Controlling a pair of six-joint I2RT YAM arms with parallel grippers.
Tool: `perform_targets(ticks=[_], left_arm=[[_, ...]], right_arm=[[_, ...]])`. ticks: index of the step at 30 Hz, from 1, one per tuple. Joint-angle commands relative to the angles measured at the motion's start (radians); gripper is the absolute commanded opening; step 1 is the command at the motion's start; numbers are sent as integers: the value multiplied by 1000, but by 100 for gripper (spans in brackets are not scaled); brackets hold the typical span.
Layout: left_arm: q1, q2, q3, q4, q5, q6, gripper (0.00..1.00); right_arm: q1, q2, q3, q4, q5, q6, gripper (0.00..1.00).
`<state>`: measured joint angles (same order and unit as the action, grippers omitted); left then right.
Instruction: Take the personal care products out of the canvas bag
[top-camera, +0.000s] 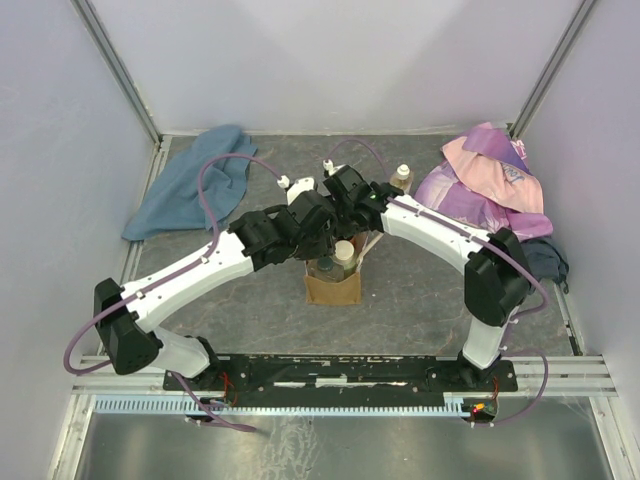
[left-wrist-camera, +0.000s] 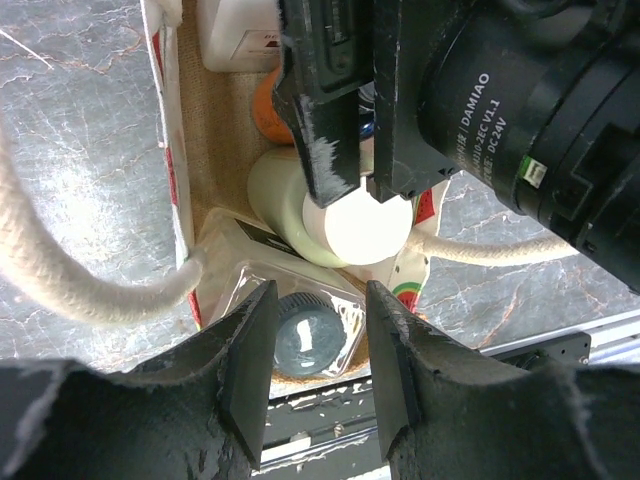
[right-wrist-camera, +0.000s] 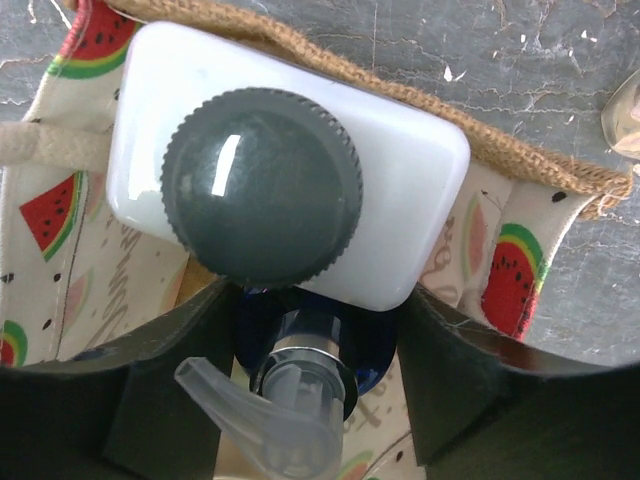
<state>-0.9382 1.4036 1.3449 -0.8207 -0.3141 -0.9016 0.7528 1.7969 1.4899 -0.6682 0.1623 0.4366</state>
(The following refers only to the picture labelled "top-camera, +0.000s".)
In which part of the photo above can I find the pale green cream-cap bottle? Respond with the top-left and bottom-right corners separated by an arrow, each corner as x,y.
333,240 -> 357,277

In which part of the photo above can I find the amber liquid clear bottle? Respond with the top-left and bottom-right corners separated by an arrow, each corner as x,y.
389,164 -> 414,195

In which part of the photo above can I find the pink purple floral cloth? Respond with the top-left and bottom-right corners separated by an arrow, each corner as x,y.
414,122 -> 553,241

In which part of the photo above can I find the blue denim cloth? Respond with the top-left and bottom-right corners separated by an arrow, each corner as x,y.
122,125 -> 257,241

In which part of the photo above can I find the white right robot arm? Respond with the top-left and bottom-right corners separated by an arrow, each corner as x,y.
323,160 -> 531,391

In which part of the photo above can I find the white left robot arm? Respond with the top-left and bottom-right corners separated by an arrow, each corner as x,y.
94,178 -> 336,390

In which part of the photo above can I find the clear bottle dark cap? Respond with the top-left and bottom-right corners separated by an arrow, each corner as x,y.
307,257 -> 345,283

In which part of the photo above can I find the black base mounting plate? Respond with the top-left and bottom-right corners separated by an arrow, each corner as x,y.
184,354 -> 518,408

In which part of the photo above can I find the dark navy cloth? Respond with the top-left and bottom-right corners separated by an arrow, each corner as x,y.
522,236 -> 570,294

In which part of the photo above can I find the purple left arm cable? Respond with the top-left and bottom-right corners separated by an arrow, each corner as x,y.
62,153 -> 291,433

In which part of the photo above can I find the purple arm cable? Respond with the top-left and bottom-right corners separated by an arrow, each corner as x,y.
324,137 -> 551,429
62,153 -> 291,433

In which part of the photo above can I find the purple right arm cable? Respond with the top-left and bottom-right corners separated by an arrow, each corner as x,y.
324,137 -> 551,429

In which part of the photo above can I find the light blue cable duct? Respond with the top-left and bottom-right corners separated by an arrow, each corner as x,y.
93,391 -> 496,416

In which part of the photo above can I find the aluminium frame rail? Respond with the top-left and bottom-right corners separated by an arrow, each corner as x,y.
71,356 -> 618,397

